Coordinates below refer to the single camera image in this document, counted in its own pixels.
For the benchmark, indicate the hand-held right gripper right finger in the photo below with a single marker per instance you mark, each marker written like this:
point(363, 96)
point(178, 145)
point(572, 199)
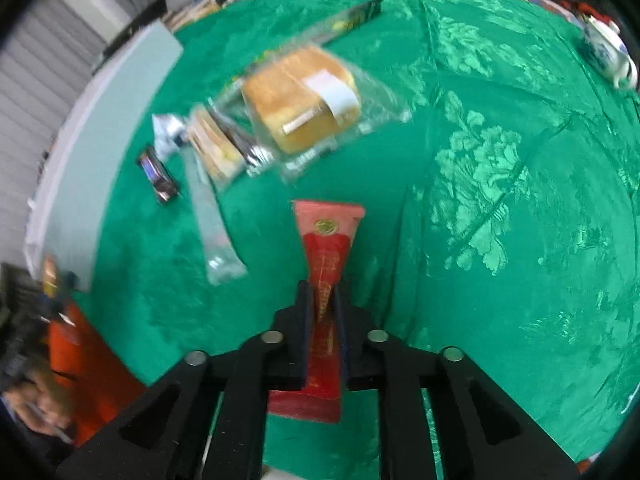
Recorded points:
point(345, 350)

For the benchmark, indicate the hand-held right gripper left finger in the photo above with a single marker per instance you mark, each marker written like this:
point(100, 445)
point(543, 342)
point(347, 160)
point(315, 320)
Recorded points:
point(300, 332)

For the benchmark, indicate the red snack packet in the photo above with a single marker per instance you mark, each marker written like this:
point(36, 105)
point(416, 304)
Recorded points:
point(325, 245)

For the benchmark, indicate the long snack packet clear ends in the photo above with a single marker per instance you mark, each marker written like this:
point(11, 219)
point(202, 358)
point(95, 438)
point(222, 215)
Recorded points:
point(212, 220)

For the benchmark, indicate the clear packet of sandwich cakes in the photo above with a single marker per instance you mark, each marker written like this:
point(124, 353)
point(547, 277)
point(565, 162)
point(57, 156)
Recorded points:
point(212, 147)

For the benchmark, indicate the brown chocolate bar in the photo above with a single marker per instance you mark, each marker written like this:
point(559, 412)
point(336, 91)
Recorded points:
point(157, 177)

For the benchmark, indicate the white cardboard box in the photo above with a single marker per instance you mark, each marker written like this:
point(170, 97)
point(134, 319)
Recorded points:
point(100, 135)

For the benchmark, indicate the bread loaf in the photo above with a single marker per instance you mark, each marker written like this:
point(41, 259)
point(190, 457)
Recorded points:
point(295, 105)

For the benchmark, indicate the white triangular snack packet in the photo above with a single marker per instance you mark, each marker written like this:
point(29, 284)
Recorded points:
point(167, 132)

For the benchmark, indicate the long black yellow snack packet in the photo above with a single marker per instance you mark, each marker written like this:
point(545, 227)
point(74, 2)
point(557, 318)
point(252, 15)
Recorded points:
point(362, 10)

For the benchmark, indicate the person's left hand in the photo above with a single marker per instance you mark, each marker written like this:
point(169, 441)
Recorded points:
point(35, 407)

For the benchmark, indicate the green patterned cloth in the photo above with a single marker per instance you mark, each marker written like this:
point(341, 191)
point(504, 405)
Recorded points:
point(500, 260)

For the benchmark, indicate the grey vertical blinds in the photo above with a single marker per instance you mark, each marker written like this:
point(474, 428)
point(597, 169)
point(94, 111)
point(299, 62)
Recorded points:
point(30, 85)

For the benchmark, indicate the white blue teapot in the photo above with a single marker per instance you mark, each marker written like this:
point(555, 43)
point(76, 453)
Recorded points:
point(602, 50)

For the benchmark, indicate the orange red garment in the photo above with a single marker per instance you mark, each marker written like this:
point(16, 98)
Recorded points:
point(580, 8)

